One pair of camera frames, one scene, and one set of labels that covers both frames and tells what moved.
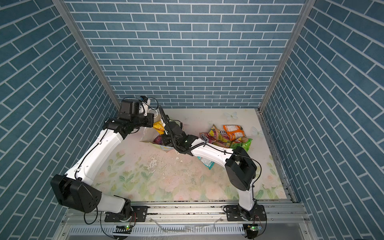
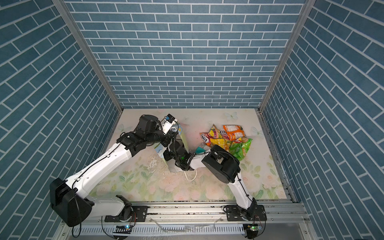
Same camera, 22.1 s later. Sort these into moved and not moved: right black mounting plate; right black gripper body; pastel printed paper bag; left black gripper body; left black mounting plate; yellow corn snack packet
Moved: pastel printed paper bag; left black gripper body; yellow corn snack packet; right black gripper body
Not moved: right black mounting plate; left black mounting plate
